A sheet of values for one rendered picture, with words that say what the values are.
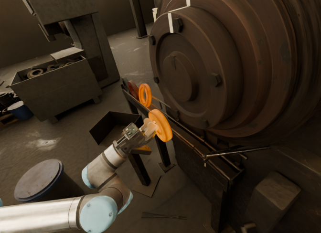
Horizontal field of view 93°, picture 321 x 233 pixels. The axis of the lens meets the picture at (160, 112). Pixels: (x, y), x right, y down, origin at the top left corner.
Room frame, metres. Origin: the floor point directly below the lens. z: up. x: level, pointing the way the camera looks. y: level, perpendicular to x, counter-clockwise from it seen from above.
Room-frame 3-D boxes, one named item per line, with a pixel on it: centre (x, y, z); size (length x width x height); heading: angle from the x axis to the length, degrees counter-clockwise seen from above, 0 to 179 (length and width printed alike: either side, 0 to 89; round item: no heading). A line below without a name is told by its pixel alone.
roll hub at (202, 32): (0.35, -0.08, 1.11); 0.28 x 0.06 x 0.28; 23
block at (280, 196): (0.18, -0.27, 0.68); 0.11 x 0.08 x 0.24; 113
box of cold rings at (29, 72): (2.64, 1.54, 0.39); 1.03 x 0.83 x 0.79; 117
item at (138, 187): (0.76, 0.29, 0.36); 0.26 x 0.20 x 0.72; 58
